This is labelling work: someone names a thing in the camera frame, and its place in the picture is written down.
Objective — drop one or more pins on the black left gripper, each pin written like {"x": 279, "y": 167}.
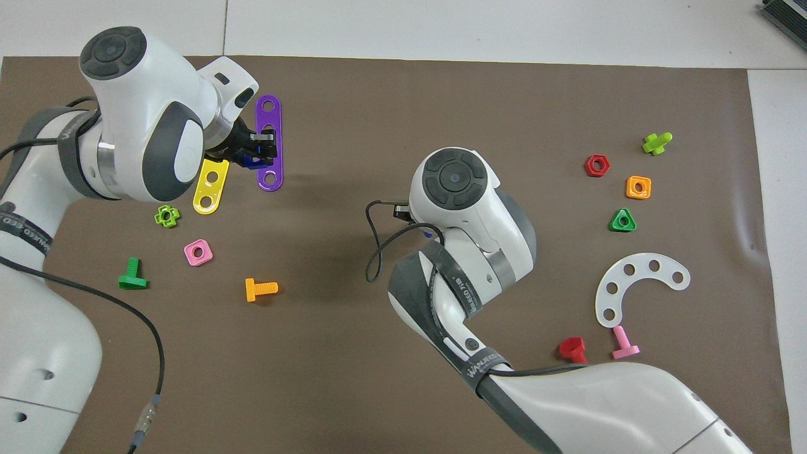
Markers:
{"x": 238, "y": 146}

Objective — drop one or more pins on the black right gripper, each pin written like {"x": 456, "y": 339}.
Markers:
{"x": 402, "y": 211}

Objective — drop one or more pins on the blue square nut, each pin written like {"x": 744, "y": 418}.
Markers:
{"x": 251, "y": 164}

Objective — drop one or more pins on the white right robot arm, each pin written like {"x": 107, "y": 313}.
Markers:
{"x": 479, "y": 208}

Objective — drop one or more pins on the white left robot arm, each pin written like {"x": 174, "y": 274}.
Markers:
{"x": 139, "y": 107}

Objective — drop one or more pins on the lime cross nut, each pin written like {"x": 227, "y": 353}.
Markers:
{"x": 159, "y": 217}

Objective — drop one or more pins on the pink square nut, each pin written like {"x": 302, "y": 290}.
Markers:
{"x": 189, "y": 259}

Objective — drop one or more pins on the orange plastic screw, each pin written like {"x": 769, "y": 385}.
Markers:
{"x": 255, "y": 289}

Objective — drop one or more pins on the green plastic screw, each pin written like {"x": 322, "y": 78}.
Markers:
{"x": 132, "y": 278}

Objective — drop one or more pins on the red hexagon nut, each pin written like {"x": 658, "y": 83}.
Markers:
{"x": 589, "y": 171}

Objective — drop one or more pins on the green triangle nut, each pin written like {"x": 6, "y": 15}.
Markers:
{"x": 615, "y": 227}

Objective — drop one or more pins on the red plastic screw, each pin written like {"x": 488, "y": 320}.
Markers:
{"x": 572, "y": 348}

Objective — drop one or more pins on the orange square nut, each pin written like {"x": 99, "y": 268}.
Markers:
{"x": 630, "y": 194}

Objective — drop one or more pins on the pink plastic screw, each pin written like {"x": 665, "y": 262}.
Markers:
{"x": 624, "y": 345}

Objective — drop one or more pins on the lime cross head screw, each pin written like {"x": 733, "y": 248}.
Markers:
{"x": 656, "y": 144}

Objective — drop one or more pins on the purple four hole plate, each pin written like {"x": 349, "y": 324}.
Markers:
{"x": 270, "y": 118}

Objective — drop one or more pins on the yellow three hole plate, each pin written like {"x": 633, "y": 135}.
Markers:
{"x": 209, "y": 190}

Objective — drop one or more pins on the brown table mat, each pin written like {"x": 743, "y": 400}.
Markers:
{"x": 378, "y": 94}

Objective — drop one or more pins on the white curved hole plate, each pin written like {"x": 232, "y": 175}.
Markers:
{"x": 642, "y": 263}

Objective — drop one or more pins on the dark grey ribbed device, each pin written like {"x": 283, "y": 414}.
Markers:
{"x": 788, "y": 12}

